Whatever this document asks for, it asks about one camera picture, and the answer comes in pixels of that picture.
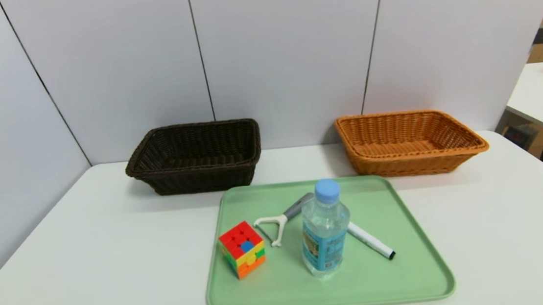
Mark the orange wicker basket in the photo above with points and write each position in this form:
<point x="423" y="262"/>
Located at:
<point x="400" y="163"/>

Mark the dark brown wicker basket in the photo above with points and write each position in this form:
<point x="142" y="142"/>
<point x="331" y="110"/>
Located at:
<point x="195" y="179"/>

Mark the green plastic tray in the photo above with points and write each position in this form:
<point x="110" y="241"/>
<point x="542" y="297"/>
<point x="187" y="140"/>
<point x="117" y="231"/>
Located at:
<point x="337" y="284"/>

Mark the clear water bottle blue cap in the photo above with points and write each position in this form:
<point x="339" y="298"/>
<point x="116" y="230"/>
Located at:
<point x="325" y="236"/>

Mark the grey wall box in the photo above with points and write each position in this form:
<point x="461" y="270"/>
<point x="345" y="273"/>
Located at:
<point x="542" y="34"/>

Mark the white marker pen black cap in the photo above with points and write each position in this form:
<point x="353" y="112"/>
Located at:
<point x="373" y="244"/>

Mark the brown cabinet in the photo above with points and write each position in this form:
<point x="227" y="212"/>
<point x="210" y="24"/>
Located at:
<point x="536" y="141"/>

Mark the colourful puzzle cube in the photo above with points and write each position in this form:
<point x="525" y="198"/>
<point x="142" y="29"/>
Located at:
<point x="241" y="248"/>

